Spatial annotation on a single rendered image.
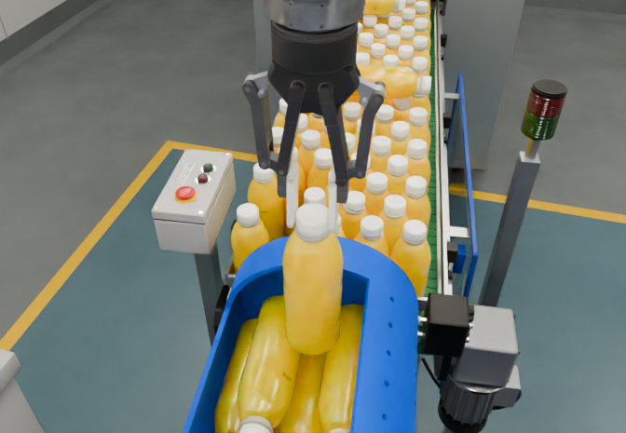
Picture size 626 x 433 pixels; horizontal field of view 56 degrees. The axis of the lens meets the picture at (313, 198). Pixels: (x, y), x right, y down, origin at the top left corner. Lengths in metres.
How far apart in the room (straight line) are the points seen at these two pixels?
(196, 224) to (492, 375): 0.65
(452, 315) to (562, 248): 1.77
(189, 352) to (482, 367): 1.27
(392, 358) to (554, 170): 2.56
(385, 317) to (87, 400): 1.60
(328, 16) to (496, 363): 0.89
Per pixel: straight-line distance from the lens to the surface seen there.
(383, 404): 0.70
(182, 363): 2.23
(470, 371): 1.25
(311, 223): 0.63
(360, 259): 0.80
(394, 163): 1.16
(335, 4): 0.47
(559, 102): 1.18
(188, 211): 1.08
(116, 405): 2.19
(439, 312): 1.04
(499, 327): 1.24
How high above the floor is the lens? 1.79
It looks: 40 degrees down
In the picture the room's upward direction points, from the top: straight up
